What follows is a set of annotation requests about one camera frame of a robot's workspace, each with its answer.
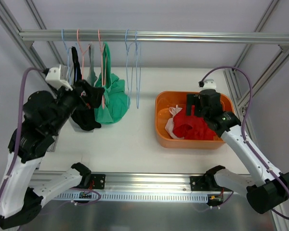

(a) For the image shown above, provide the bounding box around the red tank top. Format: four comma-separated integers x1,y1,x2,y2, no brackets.
172,113,216,141

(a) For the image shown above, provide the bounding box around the green tank top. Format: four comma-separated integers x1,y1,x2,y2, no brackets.
95,42,129,124

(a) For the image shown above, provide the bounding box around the white tank top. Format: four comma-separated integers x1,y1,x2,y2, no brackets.
165,105,184,140

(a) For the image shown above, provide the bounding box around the blue wire hanger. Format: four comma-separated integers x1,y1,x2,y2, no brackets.
135,30,142,109
61,29,72,84
124,29,133,108

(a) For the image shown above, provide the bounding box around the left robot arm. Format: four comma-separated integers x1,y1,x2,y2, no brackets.
0,80,105,230

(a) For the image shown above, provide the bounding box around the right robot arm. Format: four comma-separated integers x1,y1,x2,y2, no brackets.
186,89,289,214

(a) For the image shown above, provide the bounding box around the grey tank top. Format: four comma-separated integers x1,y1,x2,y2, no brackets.
87,43,97,86

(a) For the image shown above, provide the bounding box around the black tank top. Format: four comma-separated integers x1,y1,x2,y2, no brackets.
71,47,105,131

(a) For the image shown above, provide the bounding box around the orange plastic bin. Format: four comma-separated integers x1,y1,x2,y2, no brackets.
155,91,225,150

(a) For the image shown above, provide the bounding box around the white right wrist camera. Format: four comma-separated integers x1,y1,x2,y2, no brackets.
198,79,217,90

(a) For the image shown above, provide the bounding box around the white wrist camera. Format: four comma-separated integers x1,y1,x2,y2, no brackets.
198,79,217,90
45,64,73,90

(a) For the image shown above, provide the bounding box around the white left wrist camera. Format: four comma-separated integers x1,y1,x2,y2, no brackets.
45,64,73,90

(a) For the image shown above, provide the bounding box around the aluminium hanging rail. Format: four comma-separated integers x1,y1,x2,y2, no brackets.
18,29,289,45

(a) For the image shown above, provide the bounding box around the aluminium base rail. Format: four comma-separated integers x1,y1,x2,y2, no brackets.
28,172,256,193

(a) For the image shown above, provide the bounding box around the white slotted cable duct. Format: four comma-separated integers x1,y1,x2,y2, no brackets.
55,191,209,203

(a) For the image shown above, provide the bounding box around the aluminium frame post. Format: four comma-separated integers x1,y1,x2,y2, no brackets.
223,0,289,231
0,0,70,106

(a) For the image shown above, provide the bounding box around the right aluminium frame post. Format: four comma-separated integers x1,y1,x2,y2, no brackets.
223,0,289,231

